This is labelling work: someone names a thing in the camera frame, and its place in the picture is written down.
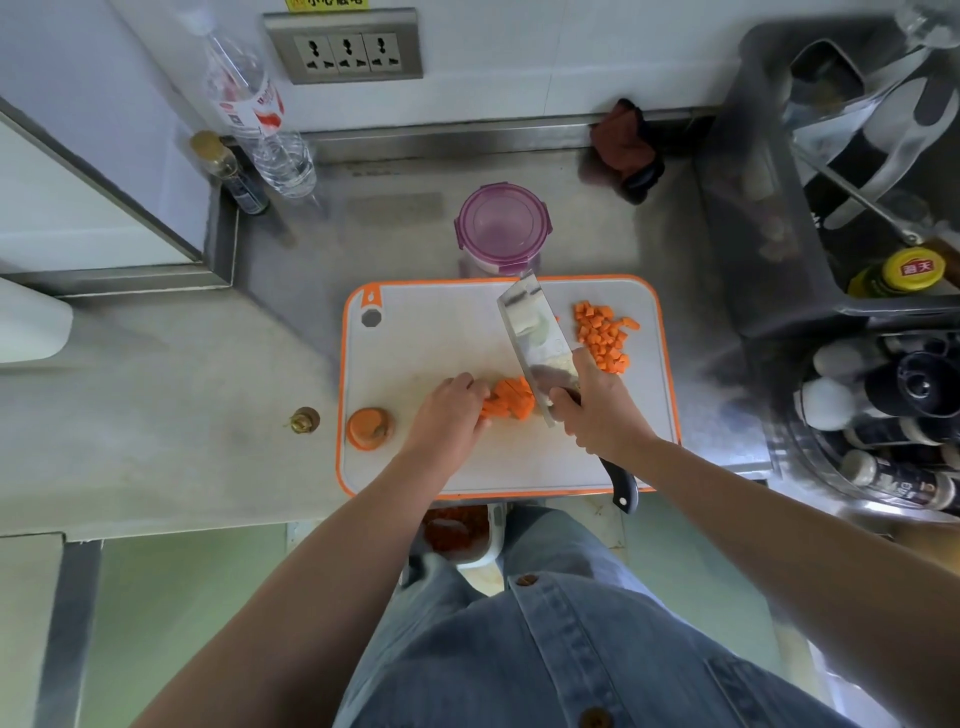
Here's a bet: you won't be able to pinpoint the dark red cloth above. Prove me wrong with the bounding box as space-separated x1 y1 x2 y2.
590 97 667 205

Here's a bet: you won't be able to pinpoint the metal utensil handle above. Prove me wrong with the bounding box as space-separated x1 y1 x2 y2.
791 142 960 290

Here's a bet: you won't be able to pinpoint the person's left forearm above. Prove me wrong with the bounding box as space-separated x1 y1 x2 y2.
131 449 459 728

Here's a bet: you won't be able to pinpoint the blue denim shirt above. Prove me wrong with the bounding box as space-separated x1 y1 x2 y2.
333 573 860 728

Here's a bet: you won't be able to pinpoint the clear round basin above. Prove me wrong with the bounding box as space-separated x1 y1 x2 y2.
764 344 960 523

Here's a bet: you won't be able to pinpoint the grey wall socket panel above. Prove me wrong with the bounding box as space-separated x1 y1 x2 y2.
262 7 424 85

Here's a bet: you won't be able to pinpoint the white orange-rimmed cutting board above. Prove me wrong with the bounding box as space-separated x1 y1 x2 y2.
335 273 682 502

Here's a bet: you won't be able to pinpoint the pile of diced carrot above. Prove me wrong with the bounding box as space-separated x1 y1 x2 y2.
573 299 643 376

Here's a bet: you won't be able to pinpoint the person's left hand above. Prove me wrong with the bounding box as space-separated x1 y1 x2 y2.
401 371 495 481

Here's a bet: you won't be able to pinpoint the purple lidded container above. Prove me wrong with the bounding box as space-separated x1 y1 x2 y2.
452 182 554 277

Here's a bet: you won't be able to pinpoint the clear plastic water bottle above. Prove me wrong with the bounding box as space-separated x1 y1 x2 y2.
179 7 318 200

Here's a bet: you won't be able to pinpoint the brown-centred carrot end slice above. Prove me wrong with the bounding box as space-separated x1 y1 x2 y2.
347 407 395 448

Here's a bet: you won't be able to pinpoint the white waste bin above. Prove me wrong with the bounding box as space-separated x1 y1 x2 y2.
416 502 510 571

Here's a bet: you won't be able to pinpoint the blue denim trousers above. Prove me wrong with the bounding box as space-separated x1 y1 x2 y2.
333 503 669 728

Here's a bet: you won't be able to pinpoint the person's right forearm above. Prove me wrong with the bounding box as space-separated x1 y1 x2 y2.
618 438 960 728

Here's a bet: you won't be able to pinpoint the white and black bag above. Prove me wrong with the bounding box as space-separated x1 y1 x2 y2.
783 41 960 230

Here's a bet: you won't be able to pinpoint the person's right hand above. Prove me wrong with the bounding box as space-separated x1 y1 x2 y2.
548 348 660 466

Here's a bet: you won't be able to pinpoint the pale green cabinet front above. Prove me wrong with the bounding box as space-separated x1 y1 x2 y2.
622 494 785 676
78 524 290 728

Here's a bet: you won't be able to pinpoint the yellow-capped sauce bottle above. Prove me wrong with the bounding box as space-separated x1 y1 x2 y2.
847 247 948 300

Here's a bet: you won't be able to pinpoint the small gold-capped bottle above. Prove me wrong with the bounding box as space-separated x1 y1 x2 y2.
188 130 271 217

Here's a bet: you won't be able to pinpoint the black-handled kitchen knife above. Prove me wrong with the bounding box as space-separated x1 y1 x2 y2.
496 271 640 515

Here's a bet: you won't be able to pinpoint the group of seasoning bottles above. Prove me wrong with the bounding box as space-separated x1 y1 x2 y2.
793 333 960 515

